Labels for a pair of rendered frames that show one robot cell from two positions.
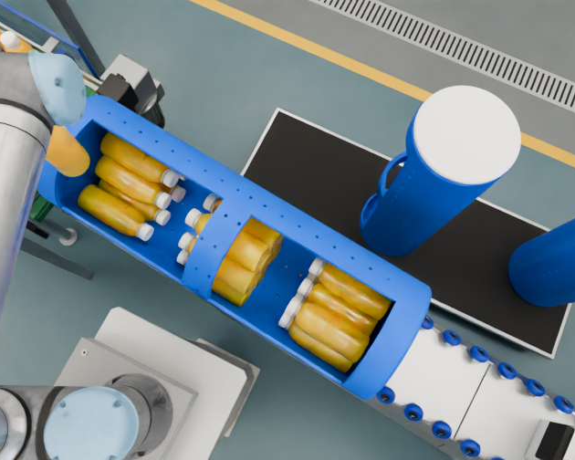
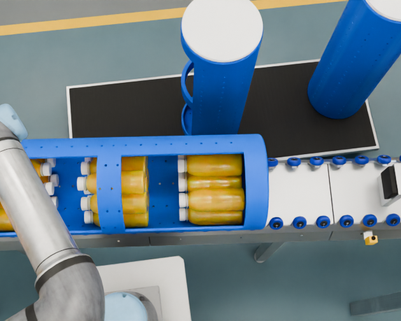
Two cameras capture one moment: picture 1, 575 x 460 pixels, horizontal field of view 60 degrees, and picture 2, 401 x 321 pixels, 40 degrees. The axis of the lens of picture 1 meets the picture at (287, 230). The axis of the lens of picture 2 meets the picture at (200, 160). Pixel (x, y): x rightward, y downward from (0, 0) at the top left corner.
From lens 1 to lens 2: 0.54 m
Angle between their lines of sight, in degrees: 10
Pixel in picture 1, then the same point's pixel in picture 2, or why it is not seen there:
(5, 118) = (4, 146)
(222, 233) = (111, 177)
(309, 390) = (227, 284)
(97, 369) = not seen: hidden behind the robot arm
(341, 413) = (261, 285)
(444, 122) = (203, 27)
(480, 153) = (239, 34)
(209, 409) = (172, 293)
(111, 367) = not seen: hidden behind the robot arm
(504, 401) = (349, 181)
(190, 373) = (146, 279)
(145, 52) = not seen: outside the picture
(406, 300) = (249, 148)
